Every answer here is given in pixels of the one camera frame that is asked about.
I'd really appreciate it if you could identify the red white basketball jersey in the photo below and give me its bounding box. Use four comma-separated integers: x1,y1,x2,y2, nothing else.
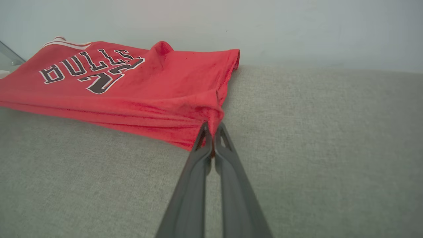
0,36,241,152

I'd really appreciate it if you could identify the grey fabric sofa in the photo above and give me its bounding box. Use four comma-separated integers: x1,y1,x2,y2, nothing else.
0,64,423,238

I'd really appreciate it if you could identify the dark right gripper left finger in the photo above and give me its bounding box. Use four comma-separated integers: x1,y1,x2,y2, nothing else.
155,121,214,238

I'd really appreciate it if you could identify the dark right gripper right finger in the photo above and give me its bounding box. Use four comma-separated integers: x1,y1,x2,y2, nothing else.
214,123,274,238

